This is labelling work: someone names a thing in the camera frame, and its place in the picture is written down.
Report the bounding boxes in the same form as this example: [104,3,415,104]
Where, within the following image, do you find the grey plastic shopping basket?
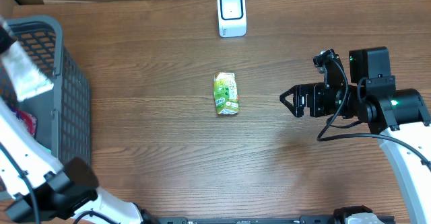
[1,15,92,164]

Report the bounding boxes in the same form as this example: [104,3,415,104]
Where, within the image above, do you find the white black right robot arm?
[279,46,430,223]

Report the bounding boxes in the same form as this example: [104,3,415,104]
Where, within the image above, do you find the white barcode scanner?
[217,0,247,38]

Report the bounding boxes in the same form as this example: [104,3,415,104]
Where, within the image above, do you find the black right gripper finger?
[279,85,298,100]
[279,96,303,118]

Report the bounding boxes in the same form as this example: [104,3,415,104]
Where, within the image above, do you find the purple red snack packet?
[9,106,37,137]

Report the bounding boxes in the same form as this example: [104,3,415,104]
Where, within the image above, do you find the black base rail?
[158,215,334,224]

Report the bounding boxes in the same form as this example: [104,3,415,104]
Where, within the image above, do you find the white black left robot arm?
[1,102,157,224]

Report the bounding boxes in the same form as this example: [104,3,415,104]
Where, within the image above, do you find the green juice carton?
[213,72,239,115]

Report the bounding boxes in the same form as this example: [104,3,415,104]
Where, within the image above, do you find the white tube gold cap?
[0,17,55,103]

